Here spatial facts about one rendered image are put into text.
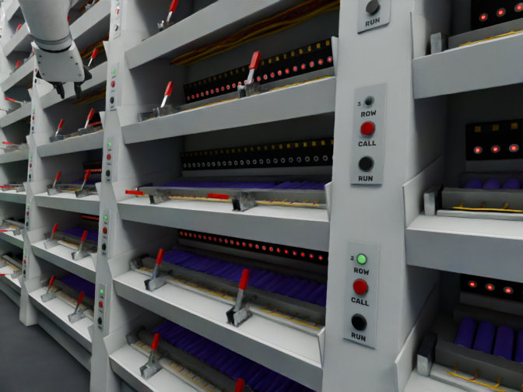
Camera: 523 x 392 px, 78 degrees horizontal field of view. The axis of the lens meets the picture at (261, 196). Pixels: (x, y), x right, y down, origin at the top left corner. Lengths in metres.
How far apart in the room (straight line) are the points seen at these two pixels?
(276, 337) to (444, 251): 0.28
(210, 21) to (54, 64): 0.47
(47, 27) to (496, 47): 0.85
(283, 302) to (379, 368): 0.20
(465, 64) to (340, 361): 0.37
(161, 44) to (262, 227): 0.50
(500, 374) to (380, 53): 0.39
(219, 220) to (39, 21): 0.60
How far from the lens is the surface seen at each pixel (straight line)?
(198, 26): 0.74
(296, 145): 0.67
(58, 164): 1.59
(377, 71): 0.45
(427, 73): 0.43
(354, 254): 0.42
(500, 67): 0.42
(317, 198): 0.51
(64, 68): 1.03
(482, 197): 0.46
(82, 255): 1.17
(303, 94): 0.50
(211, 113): 0.63
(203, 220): 0.62
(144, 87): 0.97
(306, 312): 0.56
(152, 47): 0.87
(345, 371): 0.47
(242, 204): 0.55
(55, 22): 0.94
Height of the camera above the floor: 0.54
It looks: 1 degrees up
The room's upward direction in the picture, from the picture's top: 3 degrees clockwise
